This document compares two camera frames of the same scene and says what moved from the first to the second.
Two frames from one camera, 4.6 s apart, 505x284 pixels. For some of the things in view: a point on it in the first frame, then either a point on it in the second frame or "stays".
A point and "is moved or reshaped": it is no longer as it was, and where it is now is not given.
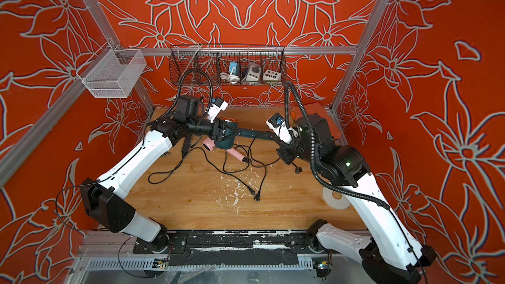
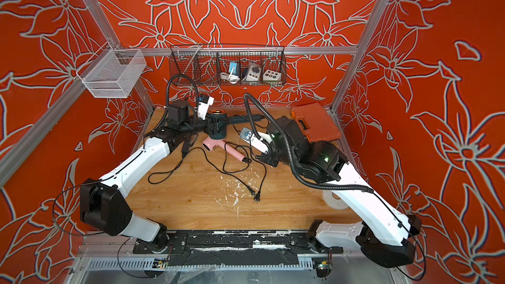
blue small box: x=236 y=70 stays
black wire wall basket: x=231 y=64 stays
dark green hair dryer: x=231 y=125 is moved or reshaped
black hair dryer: x=187 y=144 stays
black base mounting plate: x=231 y=248 stays
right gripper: x=283 y=152 → x=267 y=160
